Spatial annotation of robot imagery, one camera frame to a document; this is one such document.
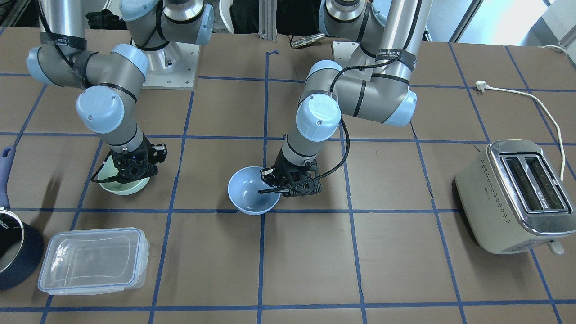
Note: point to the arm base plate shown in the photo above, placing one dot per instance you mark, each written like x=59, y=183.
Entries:
x=342, y=51
x=173, y=68

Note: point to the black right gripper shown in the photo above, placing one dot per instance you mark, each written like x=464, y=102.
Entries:
x=145, y=148

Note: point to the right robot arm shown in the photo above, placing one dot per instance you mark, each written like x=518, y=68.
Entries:
x=111, y=83

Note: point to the silver toaster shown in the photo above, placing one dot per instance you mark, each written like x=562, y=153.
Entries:
x=514, y=200

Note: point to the blue bowl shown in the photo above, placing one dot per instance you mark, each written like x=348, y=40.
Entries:
x=243, y=191

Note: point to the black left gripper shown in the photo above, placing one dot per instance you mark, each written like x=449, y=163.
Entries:
x=281, y=165

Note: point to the clear plastic food container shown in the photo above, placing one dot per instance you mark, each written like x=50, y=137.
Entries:
x=91, y=262

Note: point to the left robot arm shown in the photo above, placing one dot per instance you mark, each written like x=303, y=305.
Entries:
x=374, y=87

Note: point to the green bowl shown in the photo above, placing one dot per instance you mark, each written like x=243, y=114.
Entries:
x=117, y=188

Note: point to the dark blue saucepan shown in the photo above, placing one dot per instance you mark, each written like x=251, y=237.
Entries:
x=21, y=245

